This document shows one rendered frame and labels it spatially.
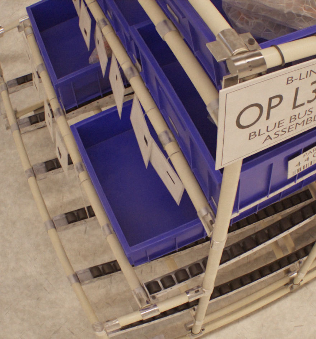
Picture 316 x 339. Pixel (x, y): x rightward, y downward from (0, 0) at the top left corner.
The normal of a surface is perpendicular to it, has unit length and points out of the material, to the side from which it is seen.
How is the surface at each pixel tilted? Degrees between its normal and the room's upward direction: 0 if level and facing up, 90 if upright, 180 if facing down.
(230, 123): 90
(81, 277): 11
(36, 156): 0
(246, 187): 90
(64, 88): 90
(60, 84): 90
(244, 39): 0
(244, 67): 45
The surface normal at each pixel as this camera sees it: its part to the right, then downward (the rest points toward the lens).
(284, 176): 0.40, 0.81
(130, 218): -0.06, -0.44
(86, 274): 0.16, -0.51
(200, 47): -0.90, 0.43
